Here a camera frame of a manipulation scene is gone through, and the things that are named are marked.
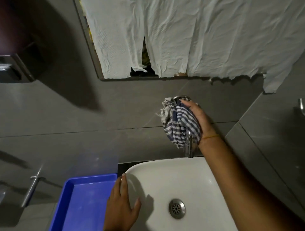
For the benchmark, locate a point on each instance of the person's right hand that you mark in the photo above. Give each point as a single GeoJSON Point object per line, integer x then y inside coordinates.
{"type": "Point", "coordinates": [201, 119]}

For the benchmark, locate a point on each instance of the person's left hand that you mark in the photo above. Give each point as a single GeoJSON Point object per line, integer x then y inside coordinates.
{"type": "Point", "coordinates": [119, 211]}

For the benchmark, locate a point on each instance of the person's left middle finger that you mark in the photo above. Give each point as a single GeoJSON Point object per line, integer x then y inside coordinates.
{"type": "Point", "coordinates": [116, 191]}

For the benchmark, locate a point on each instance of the person's left thumb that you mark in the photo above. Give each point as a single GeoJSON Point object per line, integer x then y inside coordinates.
{"type": "Point", "coordinates": [137, 207]}

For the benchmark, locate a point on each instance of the person's right fingers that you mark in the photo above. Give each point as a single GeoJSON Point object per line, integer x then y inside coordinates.
{"type": "Point", "coordinates": [190, 104]}

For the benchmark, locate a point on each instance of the blue white striped cloth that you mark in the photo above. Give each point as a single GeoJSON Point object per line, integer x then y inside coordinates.
{"type": "Point", "coordinates": [177, 123]}

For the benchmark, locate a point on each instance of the person's right forearm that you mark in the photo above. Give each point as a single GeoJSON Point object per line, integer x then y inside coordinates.
{"type": "Point", "coordinates": [238, 185]}

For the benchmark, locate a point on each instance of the blue plastic tray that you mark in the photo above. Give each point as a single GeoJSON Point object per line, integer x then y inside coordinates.
{"type": "Point", "coordinates": [88, 204]}

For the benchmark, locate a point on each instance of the metal sink drain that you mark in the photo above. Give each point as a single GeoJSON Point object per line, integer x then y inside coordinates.
{"type": "Point", "coordinates": [177, 209]}

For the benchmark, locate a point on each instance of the chrome faucet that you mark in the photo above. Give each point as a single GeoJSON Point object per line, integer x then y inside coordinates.
{"type": "Point", "coordinates": [190, 148]}

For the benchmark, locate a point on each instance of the white ceramic sink basin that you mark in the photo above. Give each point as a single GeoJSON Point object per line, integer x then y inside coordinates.
{"type": "Point", "coordinates": [190, 180]}

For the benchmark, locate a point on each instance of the torn white paper sheet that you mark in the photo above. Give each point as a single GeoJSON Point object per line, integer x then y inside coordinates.
{"type": "Point", "coordinates": [169, 38]}

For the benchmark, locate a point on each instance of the wide white paper sheet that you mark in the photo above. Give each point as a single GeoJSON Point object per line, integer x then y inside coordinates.
{"type": "Point", "coordinates": [243, 35]}

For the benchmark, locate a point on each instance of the narrow white paper sheet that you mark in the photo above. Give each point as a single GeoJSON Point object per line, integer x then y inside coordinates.
{"type": "Point", "coordinates": [114, 35]}

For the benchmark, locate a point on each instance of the wall mirror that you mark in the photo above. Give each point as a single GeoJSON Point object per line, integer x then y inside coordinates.
{"type": "Point", "coordinates": [144, 69]}

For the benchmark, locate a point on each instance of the chrome wall fixture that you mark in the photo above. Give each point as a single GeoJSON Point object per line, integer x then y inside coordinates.
{"type": "Point", "coordinates": [302, 104]}

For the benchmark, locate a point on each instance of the metal wall dispenser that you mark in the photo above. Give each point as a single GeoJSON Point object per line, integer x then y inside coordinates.
{"type": "Point", "coordinates": [12, 70]}

